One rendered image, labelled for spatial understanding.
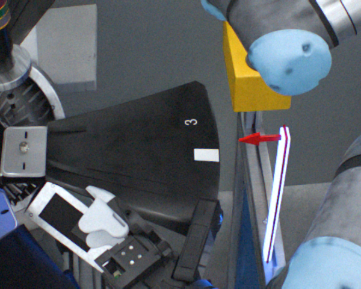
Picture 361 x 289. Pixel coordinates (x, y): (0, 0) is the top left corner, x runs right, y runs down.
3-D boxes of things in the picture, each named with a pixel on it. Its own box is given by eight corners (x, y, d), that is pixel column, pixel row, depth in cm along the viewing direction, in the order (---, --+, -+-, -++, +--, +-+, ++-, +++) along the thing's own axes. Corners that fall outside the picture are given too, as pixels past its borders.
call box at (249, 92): (222, 53, 144) (222, 11, 135) (275, 50, 144) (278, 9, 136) (233, 118, 134) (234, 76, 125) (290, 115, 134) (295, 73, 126)
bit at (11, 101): (10, 116, 96) (3, 88, 92) (17, 112, 97) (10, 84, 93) (14, 121, 96) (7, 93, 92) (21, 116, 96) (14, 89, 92)
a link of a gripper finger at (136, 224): (104, 197, 93) (153, 246, 89) (114, 189, 93) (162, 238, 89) (110, 215, 97) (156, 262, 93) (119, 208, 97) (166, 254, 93)
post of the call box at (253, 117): (243, 117, 148) (246, 71, 138) (259, 115, 148) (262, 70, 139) (245, 129, 146) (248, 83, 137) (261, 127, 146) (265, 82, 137)
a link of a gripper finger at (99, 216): (55, 198, 94) (101, 249, 90) (91, 170, 96) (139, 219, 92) (60, 210, 97) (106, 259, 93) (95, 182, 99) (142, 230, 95)
